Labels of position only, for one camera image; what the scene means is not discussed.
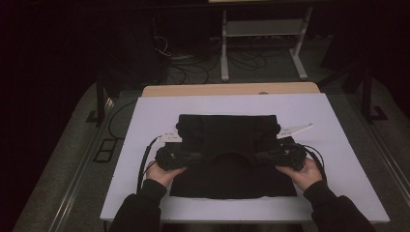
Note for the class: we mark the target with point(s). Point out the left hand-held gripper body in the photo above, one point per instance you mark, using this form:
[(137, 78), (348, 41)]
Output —
[(169, 158)]

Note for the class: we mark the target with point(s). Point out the grey metal floor rail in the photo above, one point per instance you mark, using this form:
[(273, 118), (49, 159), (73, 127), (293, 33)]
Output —
[(77, 180), (395, 174)]

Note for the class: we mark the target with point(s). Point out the black metal stand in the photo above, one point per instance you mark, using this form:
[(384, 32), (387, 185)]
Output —
[(100, 96), (367, 96)]

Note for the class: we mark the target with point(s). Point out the black floor socket plate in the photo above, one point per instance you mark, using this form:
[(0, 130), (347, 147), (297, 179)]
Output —
[(104, 150)]

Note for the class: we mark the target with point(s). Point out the person's left hand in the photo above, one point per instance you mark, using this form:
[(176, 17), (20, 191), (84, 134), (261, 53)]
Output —
[(161, 177)]

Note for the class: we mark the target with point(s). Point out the person's right hand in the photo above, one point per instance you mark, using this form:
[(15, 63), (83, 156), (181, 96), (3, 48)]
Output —
[(306, 175)]

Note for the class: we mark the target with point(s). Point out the black tank top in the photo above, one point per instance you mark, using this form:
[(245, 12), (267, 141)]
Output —
[(228, 138)]

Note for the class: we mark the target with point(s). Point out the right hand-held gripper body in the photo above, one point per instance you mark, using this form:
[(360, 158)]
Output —
[(291, 154)]

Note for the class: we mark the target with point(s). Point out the white metal table frame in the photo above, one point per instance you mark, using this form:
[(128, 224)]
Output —
[(257, 28)]

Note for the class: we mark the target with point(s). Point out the white table mat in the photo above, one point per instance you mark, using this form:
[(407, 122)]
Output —
[(145, 112)]

